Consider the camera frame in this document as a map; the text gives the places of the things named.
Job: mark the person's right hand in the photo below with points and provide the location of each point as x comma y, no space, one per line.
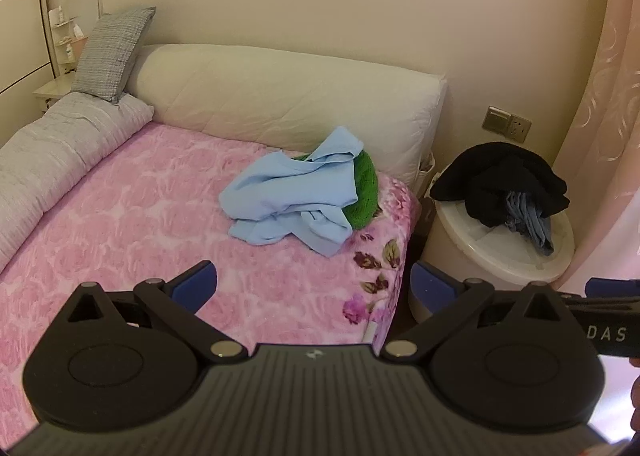
636,401

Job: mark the cream dressing table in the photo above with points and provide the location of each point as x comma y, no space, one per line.
52,88

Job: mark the cream wardrobe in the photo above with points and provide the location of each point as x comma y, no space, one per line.
20,35

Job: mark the white padded headboard cushion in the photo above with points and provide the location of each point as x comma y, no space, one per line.
280,95

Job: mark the white round laundry bin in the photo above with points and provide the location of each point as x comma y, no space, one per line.
450,241

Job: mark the light blue sweatshirt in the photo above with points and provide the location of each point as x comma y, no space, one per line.
280,191

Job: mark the blue-grey garment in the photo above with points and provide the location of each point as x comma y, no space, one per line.
532,223

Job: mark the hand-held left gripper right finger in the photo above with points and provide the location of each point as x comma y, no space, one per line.
432,288

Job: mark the white bedside pouch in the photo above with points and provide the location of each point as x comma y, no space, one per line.
425,175

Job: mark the vanity shelf with bottles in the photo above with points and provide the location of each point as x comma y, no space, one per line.
67,38

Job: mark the green knit garment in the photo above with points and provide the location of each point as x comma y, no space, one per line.
367,191

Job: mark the wall power socket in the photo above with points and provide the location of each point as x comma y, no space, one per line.
505,124

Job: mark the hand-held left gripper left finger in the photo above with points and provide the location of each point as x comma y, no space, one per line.
195,283

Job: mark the grey ribbed quilt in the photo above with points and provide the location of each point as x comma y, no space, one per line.
45,155

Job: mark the pink floral blanket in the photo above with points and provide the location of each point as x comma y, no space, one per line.
125,216

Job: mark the pink patterned curtain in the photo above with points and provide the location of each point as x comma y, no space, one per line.
605,135

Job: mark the black garment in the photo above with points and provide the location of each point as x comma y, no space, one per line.
490,175

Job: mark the grey checked pillow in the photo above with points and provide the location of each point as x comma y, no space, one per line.
112,53

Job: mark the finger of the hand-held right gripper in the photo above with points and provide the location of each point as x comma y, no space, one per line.
612,287

